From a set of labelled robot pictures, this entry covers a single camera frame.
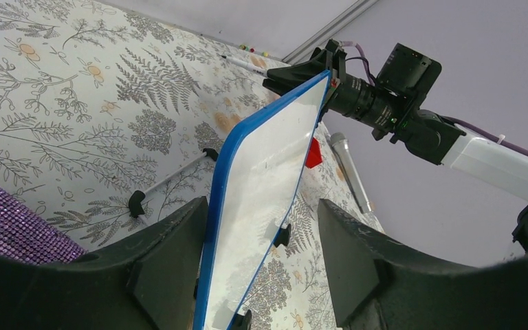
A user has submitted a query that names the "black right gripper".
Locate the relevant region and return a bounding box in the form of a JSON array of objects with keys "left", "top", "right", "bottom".
[{"left": 262, "top": 39, "right": 351, "bottom": 114}]

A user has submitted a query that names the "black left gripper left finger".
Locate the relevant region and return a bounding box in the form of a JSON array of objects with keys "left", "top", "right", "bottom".
[{"left": 0, "top": 197, "right": 208, "bottom": 329}]

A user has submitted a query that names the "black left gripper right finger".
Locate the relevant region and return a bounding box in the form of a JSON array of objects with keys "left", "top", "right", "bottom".
[{"left": 318, "top": 199, "right": 528, "bottom": 329}]

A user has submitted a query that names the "blue framed whiteboard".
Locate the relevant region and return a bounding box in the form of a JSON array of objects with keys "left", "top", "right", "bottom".
[{"left": 127, "top": 69, "right": 333, "bottom": 330}]

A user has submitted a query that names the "green whiteboard marker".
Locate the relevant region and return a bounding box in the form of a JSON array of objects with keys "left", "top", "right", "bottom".
[{"left": 220, "top": 54, "right": 267, "bottom": 77}]

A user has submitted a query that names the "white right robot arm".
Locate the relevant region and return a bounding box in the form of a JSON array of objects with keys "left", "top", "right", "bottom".
[{"left": 263, "top": 40, "right": 528, "bottom": 253}]

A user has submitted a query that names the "silver microphone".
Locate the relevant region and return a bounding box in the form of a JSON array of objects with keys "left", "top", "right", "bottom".
[{"left": 329, "top": 132, "right": 374, "bottom": 214}]

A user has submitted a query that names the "purple glitter microphone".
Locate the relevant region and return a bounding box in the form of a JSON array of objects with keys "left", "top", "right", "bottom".
[{"left": 0, "top": 187, "right": 87, "bottom": 265}]

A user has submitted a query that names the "floral patterned table mat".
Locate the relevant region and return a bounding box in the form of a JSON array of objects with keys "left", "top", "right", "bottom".
[{"left": 0, "top": 0, "right": 386, "bottom": 330}]

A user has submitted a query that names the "red rectangular frame block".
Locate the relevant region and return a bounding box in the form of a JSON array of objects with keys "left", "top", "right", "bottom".
[{"left": 305, "top": 137, "right": 322, "bottom": 169}]

